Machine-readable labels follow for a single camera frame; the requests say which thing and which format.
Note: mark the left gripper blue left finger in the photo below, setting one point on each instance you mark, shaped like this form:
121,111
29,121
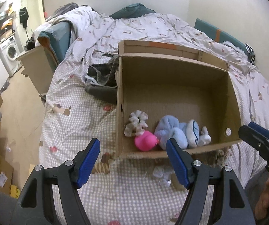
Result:
85,161

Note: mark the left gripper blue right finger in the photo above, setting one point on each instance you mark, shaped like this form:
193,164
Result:
179,160

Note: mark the white sock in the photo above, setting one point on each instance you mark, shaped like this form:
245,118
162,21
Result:
195,136

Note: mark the clear plastic bag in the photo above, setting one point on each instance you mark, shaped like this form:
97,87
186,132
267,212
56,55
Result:
163,174

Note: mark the beige lace scrunchie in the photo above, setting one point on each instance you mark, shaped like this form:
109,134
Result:
218,157

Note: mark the checkered dog print bedspread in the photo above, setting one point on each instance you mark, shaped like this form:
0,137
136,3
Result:
127,195

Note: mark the brown cardboard box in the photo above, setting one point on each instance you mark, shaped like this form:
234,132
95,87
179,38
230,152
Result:
166,79

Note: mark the dark grey garment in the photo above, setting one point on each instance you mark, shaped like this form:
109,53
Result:
100,81

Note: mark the black white checkered cloth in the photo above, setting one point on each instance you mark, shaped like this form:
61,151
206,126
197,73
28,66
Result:
250,54

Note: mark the beige wooden side table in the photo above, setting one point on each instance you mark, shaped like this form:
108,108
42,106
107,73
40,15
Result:
40,65

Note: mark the teal pillow orange stripe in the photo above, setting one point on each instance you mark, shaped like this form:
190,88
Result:
217,34

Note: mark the teal cushion on bed edge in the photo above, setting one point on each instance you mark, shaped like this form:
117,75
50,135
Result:
56,40

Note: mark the white washing machine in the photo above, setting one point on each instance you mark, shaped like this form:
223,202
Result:
9,51

